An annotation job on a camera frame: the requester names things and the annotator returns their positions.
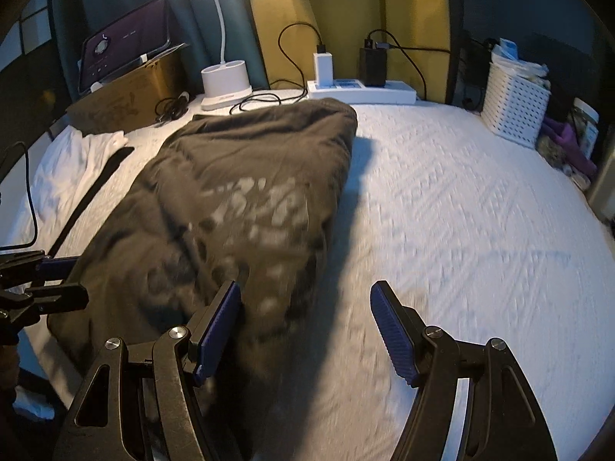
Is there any clear plastic bag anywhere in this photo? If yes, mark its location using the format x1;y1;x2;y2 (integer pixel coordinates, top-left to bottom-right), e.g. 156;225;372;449
490;45;549;80

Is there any purple cloth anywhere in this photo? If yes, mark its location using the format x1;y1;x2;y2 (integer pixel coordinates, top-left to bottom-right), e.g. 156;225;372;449
543;118;599;176

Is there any clear jar with white lid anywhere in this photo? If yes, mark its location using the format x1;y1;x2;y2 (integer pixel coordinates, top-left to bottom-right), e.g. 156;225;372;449
572;97;601;159

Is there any black charger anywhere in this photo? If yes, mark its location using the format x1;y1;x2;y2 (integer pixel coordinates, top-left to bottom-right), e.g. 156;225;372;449
359;47;388;88

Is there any steel tumbler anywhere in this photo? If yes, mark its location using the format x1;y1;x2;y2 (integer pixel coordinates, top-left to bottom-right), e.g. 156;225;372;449
586;154;615;224

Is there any black charger cable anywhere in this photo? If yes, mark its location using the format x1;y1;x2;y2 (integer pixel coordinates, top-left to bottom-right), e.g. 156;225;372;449
367;29;453;101
279;22;326;101

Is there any white desk lamp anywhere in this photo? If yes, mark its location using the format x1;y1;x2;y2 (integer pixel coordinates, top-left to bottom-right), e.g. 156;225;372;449
156;0;254;111

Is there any grey-green fuzzy lump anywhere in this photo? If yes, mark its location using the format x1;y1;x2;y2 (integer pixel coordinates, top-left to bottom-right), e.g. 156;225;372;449
535;137;568;170

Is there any white cloth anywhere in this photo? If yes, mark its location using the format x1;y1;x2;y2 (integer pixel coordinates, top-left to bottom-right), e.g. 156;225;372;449
29;129;130;231

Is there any white charger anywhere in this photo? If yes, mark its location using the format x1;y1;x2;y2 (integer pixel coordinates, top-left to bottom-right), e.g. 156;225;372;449
313;51;333;85

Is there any brown t-shirt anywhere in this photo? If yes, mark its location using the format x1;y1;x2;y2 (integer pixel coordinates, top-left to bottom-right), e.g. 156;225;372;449
48;97;359;461

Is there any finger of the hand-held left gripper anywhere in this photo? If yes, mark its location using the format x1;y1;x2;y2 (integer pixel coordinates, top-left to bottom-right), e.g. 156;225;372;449
0;250;80;285
0;284;90;332

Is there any white power strip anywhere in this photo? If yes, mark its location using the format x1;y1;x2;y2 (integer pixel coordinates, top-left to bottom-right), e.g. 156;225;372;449
307;79;416;105

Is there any coiled black cable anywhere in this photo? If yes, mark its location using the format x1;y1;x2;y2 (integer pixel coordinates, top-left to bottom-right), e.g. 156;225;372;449
156;90;191;123

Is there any white textured table cover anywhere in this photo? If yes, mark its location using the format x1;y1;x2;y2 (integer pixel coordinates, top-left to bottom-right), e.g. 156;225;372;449
0;98;615;461

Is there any yellow curtain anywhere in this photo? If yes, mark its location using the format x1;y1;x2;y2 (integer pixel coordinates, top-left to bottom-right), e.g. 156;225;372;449
250;0;452;101

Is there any black strap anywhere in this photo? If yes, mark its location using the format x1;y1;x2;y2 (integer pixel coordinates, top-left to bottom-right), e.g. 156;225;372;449
48;146;135;257

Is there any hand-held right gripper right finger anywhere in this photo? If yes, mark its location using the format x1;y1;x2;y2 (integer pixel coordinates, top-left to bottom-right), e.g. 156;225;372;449
370;280;558;461

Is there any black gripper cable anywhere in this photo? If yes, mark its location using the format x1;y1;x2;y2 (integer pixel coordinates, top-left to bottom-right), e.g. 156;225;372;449
0;141;40;253

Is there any black tablet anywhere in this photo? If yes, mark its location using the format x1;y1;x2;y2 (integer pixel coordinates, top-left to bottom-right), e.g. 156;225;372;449
78;0;172;93

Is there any white plastic basket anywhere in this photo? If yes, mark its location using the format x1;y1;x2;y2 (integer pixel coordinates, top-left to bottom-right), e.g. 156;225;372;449
480;60;551;149

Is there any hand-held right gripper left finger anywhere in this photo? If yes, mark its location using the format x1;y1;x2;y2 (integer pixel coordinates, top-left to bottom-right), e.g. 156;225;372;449
53;280;242;461

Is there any dark glass window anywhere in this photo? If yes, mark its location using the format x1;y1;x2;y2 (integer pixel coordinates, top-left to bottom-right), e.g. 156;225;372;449
447;0;615;106

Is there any brown cardboard box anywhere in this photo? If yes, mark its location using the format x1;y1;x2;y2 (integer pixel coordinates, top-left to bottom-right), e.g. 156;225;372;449
65;43;191;136

